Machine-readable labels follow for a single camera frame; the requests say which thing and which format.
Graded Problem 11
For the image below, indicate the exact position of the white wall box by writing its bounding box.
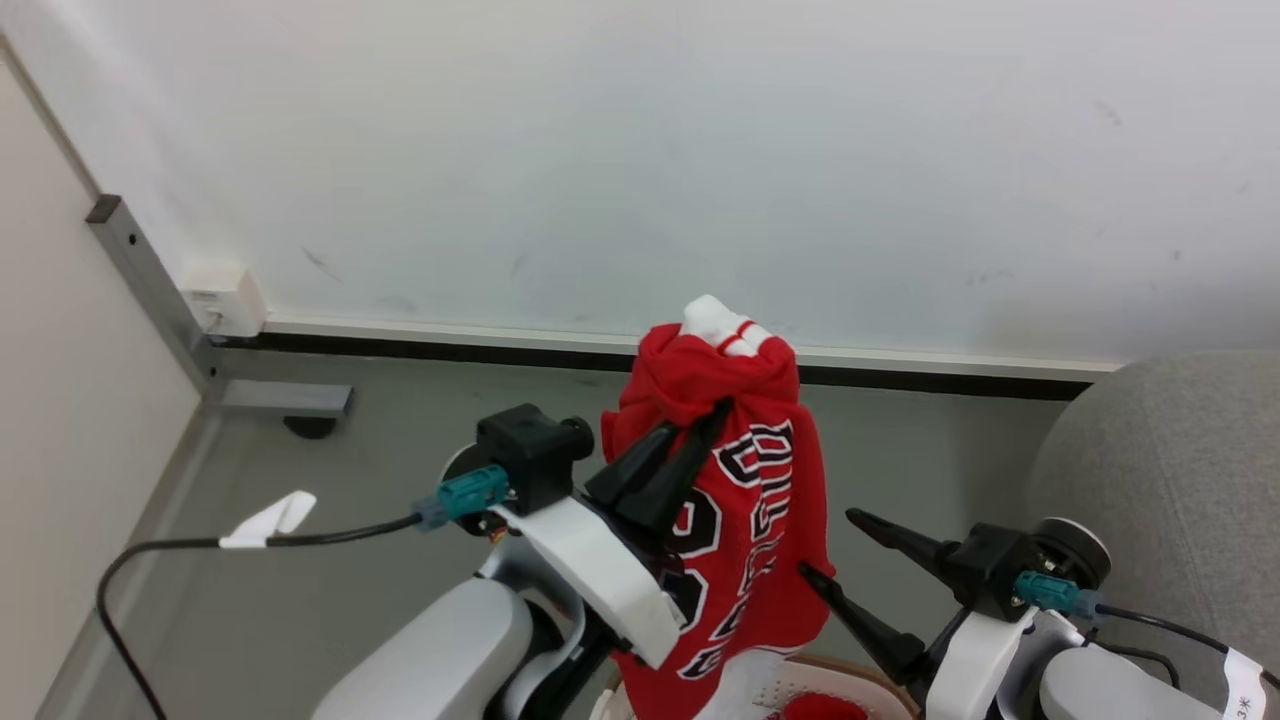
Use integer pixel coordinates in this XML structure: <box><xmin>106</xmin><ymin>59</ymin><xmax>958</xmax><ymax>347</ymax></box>
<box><xmin>180</xmin><ymin>258</ymin><xmax>269</xmax><ymax>339</ymax></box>

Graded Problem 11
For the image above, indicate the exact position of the beige partition panel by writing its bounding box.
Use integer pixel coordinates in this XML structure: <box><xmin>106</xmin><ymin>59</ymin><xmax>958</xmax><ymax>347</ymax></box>
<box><xmin>0</xmin><ymin>40</ymin><xmax>203</xmax><ymax>720</ymax></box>

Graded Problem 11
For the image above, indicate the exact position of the white laundry basket brown rim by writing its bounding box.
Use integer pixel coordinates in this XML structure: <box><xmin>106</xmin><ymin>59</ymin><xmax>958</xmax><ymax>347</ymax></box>
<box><xmin>590</xmin><ymin>650</ymin><xmax>923</xmax><ymax>720</ymax></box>

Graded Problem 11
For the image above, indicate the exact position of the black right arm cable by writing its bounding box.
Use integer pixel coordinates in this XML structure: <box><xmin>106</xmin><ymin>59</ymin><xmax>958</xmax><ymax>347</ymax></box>
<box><xmin>1085</xmin><ymin>598</ymin><xmax>1280</xmax><ymax>693</ymax></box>

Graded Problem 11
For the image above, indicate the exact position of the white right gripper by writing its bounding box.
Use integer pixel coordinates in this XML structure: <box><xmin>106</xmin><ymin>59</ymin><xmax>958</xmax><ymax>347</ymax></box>
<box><xmin>798</xmin><ymin>508</ymin><xmax>1037</xmax><ymax>720</ymax></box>

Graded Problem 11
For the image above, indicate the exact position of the red basketball jersey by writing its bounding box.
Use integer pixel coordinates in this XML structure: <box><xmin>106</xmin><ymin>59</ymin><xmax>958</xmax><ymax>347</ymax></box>
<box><xmin>600</xmin><ymin>295</ymin><xmax>837</xmax><ymax>720</ymax></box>

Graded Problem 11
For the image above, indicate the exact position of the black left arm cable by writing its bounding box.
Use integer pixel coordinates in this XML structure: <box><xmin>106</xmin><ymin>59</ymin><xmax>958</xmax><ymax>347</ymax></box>
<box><xmin>96</xmin><ymin>508</ymin><xmax>446</xmax><ymax>720</ymax></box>

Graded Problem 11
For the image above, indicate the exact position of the white tape tag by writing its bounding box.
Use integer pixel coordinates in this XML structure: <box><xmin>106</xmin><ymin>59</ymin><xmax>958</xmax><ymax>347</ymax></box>
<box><xmin>218</xmin><ymin>490</ymin><xmax>319</xmax><ymax>550</ymax></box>

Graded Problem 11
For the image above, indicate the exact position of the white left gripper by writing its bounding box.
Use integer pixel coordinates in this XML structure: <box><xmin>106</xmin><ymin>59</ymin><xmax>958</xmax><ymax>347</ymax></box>
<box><xmin>495</xmin><ymin>397</ymin><xmax>734</xmax><ymax>671</ymax></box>

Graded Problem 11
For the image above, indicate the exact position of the white printed cable label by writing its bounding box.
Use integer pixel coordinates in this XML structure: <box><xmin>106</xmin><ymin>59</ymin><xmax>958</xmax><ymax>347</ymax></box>
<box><xmin>1221</xmin><ymin>647</ymin><xmax>1269</xmax><ymax>720</ymax></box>

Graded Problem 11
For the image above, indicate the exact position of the red garment in basket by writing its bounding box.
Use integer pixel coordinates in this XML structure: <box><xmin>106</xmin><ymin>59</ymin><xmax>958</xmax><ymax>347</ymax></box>
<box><xmin>778</xmin><ymin>693</ymin><xmax>869</xmax><ymax>720</ymax></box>

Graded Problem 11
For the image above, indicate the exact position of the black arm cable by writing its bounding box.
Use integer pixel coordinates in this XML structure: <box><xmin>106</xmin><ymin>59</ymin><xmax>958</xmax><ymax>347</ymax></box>
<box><xmin>1085</xmin><ymin>598</ymin><xmax>1280</xmax><ymax>693</ymax></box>
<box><xmin>96</xmin><ymin>508</ymin><xmax>446</xmax><ymax>720</ymax></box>

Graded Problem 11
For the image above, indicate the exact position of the grey metal partition frame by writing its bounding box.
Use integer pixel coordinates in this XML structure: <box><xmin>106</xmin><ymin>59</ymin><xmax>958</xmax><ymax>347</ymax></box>
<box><xmin>85</xmin><ymin>195</ymin><xmax>354</xmax><ymax>421</ymax></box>

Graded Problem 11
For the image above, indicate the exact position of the grey fabric sofa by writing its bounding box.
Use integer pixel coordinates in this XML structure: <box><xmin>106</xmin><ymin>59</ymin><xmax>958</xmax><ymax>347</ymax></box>
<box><xmin>1024</xmin><ymin>350</ymin><xmax>1280</xmax><ymax>713</ymax></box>

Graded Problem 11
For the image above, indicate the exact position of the white and black baseboard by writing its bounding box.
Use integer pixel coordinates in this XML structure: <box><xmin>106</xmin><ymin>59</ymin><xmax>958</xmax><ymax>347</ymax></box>
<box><xmin>205</xmin><ymin>314</ymin><xmax>1123</xmax><ymax>403</ymax></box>

